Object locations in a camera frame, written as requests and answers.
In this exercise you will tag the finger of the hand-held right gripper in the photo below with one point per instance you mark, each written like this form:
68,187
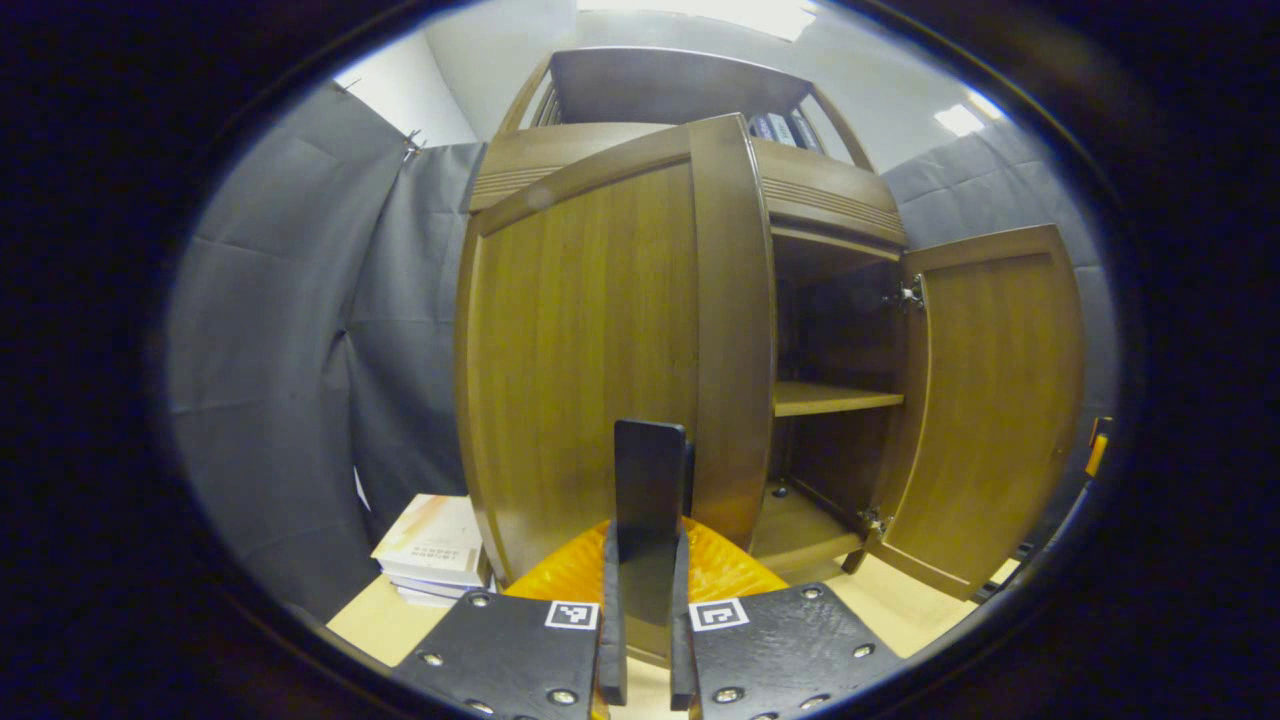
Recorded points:
1098,452

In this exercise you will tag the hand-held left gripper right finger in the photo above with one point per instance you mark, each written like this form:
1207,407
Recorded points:
682,640

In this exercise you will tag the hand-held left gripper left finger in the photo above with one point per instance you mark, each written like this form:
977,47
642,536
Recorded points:
612,640

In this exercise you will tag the wooden shoe cabinet door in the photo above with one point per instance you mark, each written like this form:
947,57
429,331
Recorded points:
580,350
1000,400

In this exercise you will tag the wooden double-door shoe cabinet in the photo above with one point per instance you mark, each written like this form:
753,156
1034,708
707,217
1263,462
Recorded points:
650,90

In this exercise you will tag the metal door hinge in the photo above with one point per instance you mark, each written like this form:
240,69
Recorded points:
908,296
874,521

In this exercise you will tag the white flat book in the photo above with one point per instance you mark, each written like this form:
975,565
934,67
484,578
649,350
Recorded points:
440,587

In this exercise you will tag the wooden inner shelf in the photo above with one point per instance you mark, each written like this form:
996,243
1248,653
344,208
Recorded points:
830,398

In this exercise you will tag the small ceiling light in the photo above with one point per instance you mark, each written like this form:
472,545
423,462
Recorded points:
958,120

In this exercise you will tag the black backdrop cloth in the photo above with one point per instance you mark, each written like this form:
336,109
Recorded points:
280,350

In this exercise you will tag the pale grey upright book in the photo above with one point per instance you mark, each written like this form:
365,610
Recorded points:
782,130

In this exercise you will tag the blue upright book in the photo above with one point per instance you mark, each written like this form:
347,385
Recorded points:
760,128

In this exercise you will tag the large ceiling light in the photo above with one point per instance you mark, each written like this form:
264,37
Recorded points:
720,15

